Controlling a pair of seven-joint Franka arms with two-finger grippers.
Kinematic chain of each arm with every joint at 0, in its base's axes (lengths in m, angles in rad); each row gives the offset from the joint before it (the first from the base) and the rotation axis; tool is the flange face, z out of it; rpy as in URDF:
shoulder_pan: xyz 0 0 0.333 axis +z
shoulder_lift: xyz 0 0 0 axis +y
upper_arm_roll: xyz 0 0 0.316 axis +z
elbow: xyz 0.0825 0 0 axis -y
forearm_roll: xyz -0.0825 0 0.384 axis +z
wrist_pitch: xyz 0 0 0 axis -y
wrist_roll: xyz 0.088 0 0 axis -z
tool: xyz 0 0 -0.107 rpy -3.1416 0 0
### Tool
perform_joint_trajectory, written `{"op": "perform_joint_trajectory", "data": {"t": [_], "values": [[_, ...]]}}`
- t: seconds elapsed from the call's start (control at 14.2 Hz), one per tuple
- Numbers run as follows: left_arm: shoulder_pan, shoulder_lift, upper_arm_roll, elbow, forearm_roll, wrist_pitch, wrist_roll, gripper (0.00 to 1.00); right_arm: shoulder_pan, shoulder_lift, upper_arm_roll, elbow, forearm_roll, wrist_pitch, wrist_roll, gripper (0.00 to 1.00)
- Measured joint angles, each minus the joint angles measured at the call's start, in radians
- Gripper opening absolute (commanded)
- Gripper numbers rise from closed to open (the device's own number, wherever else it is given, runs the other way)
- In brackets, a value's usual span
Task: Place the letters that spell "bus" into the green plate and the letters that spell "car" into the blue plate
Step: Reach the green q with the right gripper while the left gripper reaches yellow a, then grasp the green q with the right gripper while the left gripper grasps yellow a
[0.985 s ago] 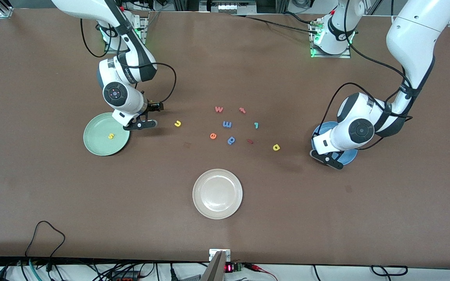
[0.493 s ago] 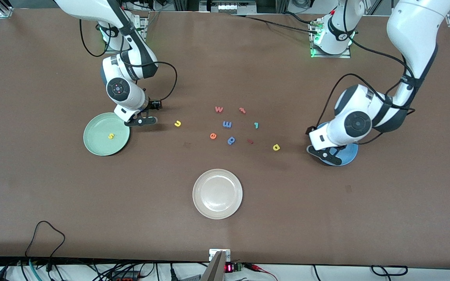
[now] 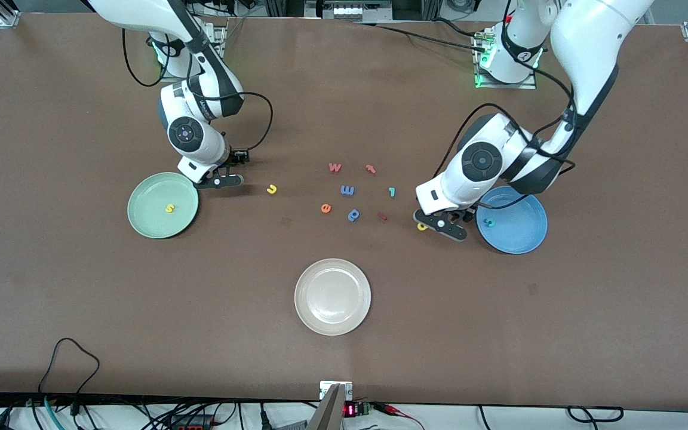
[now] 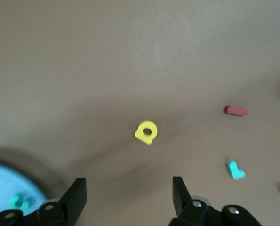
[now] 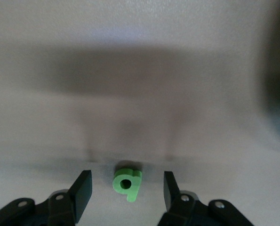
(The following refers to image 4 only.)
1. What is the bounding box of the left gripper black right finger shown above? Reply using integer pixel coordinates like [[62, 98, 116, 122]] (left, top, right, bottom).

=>
[[169, 176, 263, 226]]

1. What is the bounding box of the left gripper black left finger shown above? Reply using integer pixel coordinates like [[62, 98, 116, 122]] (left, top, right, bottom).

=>
[[0, 178, 88, 226]]

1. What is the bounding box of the teal foam letter c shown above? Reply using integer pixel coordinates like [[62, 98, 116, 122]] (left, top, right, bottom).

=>
[[8, 192, 33, 211]]

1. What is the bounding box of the yellow foam letter d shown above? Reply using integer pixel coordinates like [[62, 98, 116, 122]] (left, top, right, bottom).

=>
[[134, 121, 158, 145]]

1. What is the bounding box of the teal foam letter L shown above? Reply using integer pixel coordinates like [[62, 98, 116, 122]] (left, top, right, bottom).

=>
[[226, 159, 246, 181]]

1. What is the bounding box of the blue plate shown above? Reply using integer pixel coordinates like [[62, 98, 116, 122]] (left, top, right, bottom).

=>
[[0, 160, 48, 214]]

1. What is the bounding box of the red foam letter l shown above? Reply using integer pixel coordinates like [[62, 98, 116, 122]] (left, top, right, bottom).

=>
[[224, 105, 250, 117]]

